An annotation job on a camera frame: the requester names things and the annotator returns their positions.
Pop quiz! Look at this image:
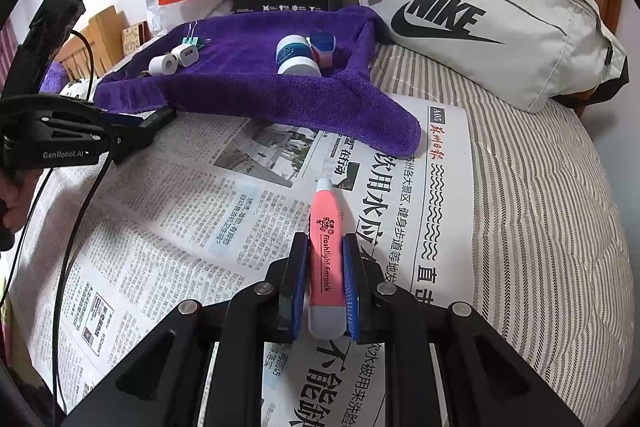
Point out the white paper tape roll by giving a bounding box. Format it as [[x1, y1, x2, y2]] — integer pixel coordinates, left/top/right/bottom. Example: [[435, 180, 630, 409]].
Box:
[[148, 54, 179, 77]]

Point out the white USB charger plug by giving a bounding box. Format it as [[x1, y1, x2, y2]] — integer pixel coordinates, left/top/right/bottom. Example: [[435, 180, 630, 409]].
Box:
[[171, 43, 200, 68]]

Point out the blue white bottle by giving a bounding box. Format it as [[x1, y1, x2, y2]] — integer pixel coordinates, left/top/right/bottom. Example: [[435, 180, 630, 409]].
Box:
[[276, 35, 321, 77]]

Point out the person's hand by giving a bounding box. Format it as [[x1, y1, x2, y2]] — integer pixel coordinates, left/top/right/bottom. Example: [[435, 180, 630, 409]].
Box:
[[0, 169, 42, 232]]

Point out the wooden furniture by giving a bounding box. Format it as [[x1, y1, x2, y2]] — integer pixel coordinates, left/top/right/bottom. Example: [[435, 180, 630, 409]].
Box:
[[55, 5, 126, 81]]

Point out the patterned brown box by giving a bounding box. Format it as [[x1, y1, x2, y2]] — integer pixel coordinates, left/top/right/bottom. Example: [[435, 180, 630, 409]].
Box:
[[122, 20, 151, 56]]

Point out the newspaper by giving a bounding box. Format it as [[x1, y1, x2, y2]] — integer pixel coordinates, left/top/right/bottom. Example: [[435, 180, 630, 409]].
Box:
[[11, 96, 474, 409]]

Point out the teal binder clip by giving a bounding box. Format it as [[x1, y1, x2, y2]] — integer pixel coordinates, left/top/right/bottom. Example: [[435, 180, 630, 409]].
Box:
[[182, 20, 202, 48]]

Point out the purple towel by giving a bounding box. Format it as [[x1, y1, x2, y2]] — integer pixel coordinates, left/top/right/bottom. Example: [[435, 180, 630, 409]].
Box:
[[94, 5, 421, 157]]

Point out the grey Nike bag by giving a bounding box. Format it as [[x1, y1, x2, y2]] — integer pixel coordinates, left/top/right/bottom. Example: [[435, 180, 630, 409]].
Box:
[[358, 0, 629, 113]]

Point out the black cable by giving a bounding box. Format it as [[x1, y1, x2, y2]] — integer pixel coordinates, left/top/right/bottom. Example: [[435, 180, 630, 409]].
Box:
[[0, 30, 122, 417]]

